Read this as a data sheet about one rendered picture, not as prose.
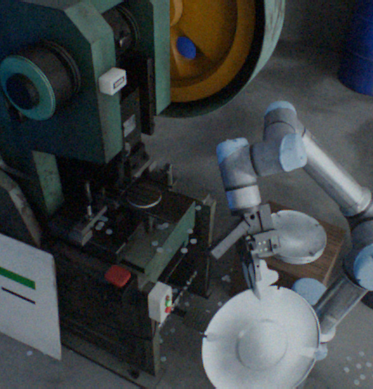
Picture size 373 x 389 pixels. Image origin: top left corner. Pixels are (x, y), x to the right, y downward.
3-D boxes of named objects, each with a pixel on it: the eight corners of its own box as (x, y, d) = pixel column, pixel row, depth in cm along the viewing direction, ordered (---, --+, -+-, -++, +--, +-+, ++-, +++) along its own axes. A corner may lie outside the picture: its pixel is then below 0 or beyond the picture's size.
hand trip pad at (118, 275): (134, 286, 150) (132, 271, 145) (123, 299, 146) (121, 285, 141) (115, 278, 152) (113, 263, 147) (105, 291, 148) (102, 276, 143)
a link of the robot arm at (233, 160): (244, 135, 101) (208, 145, 104) (255, 185, 101) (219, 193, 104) (253, 136, 108) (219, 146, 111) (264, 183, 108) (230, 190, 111)
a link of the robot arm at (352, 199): (398, 207, 128) (289, 87, 111) (405, 235, 120) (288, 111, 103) (362, 224, 135) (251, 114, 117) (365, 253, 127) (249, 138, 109)
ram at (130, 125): (153, 160, 165) (151, 85, 146) (131, 184, 155) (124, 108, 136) (113, 146, 171) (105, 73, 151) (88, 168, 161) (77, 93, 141)
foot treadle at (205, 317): (215, 322, 206) (216, 315, 202) (206, 339, 199) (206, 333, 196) (105, 272, 226) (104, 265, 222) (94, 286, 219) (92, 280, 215)
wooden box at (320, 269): (330, 276, 239) (347, 229, 216) (304, 332, 215) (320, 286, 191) (259, 246, 254) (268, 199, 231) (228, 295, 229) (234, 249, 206)
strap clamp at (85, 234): (110, 215, 170) (107, 194, 164) (82, 246, 159) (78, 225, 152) (96, 210, 172) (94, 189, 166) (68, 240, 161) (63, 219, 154)
